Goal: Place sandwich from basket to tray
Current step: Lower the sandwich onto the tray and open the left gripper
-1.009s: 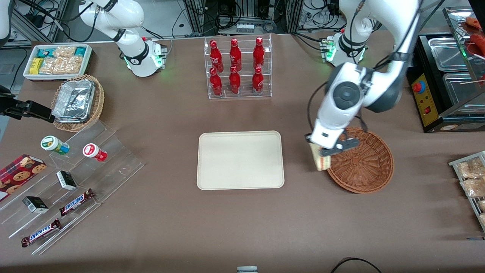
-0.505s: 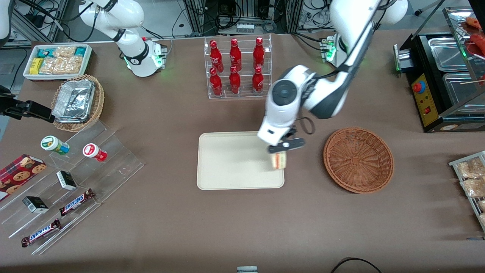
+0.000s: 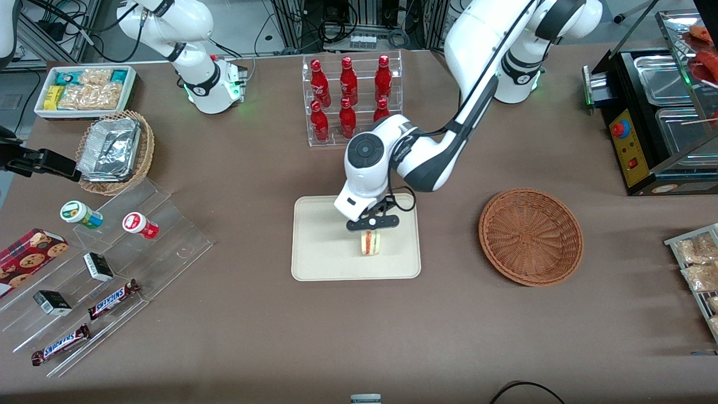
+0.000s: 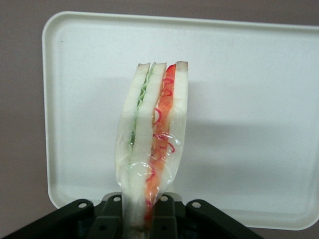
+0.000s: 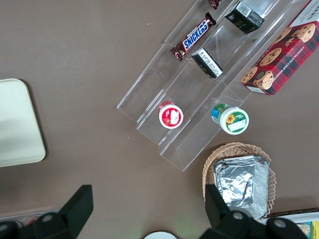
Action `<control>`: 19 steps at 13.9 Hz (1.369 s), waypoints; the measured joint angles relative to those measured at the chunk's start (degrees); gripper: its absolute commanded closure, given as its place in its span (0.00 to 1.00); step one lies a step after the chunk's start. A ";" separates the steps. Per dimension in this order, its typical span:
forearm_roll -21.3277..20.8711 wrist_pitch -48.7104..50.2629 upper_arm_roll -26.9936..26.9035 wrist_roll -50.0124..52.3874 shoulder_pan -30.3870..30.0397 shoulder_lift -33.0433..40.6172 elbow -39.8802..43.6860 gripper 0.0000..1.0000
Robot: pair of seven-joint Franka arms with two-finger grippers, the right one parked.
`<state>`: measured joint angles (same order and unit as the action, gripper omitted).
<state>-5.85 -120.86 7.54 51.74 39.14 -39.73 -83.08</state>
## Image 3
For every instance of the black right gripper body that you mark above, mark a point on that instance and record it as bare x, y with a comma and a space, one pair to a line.
35, 160

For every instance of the triangular sandwich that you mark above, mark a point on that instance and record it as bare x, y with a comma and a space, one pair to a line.
371, 244

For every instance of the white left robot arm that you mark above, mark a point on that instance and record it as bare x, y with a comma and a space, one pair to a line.
477, 45

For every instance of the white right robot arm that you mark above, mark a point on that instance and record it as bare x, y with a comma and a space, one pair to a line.
168, 22

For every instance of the beige plastic tray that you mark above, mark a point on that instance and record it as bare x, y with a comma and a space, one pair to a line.
320, 252

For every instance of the light wicker basket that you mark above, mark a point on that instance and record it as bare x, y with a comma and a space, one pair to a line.
147, 151

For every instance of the brown wicker basket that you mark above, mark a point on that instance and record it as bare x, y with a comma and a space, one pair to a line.
530, 238

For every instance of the tray of packaged snacks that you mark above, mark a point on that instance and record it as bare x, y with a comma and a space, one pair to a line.
693, 280

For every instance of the steel display tray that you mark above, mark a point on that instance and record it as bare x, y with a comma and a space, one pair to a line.
673, 22

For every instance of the white plastic snack bin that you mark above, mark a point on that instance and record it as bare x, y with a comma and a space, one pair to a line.
40, 109

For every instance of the green lid snack cup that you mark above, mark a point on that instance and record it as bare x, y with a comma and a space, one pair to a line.
78, 213

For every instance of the silver foil container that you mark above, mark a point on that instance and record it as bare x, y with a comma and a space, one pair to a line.
109, 148

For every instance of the yellow snack packet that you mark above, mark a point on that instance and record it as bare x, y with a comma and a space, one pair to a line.
53, 97

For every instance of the clear cracker bag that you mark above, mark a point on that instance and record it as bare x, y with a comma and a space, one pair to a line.
95, 76
92, 96

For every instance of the teal snack packet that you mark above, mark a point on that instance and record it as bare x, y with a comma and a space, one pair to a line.
119, 76
66, 77

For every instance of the red cookie box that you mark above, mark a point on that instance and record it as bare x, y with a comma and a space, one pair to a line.
28, 258

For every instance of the clear acrylic bottle rack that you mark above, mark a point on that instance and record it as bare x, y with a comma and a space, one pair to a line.
331, 137

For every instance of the red lid snack cup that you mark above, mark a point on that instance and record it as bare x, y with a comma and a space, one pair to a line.
137, 224

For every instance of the red cola bottle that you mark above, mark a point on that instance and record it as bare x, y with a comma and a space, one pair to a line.
348, 81
318, 84
383, 78
320, 124
381, 109
346, 119

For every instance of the small black box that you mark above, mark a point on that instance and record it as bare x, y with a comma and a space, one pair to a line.
98, 267
52, 303

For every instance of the clear acrylic stepped stand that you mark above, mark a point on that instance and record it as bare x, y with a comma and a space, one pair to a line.
162, 247

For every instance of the Snickers chocolate bar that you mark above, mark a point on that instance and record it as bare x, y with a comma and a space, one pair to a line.
112, 300
60, 345

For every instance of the grey device with label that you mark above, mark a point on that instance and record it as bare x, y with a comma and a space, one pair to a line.
366, 399

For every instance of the white power strip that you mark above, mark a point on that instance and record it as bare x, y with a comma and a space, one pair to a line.
363, 41

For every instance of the silver box with green light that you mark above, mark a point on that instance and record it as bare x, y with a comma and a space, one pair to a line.
593, 90

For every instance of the red emergency button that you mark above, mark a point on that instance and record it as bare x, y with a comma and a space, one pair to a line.
620, 129

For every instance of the black food warmer machine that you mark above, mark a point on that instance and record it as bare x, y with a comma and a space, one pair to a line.
645, 179

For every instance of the steel warmer pan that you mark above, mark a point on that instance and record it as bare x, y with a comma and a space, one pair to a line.
681, 132
662, 78

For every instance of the clear pastry bag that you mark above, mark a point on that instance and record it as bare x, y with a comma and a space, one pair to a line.
698, 249
701, 278
714, 324
713, 304

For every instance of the orange fried food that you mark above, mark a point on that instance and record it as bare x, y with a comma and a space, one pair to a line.
702, 33

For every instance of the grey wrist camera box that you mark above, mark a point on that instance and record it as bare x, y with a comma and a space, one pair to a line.
352, 205

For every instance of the aluminium frame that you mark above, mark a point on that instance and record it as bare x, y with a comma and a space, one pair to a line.
56, 42

